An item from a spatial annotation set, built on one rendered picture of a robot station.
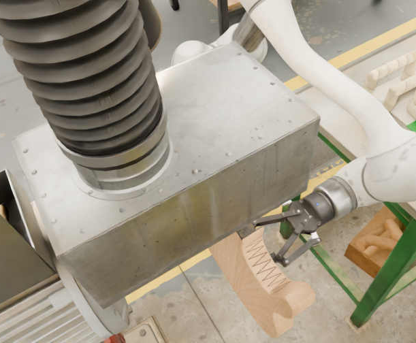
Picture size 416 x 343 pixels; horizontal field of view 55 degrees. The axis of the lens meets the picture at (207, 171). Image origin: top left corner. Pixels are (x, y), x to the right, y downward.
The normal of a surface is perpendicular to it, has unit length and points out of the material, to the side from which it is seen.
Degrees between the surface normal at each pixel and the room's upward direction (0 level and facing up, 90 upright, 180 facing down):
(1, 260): 90
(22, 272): 90
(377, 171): 86
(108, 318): 76
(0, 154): 0
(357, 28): 0
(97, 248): 90
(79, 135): 39
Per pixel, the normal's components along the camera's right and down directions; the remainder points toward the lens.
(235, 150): -0.09, -0.60
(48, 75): -0.22, 0.09
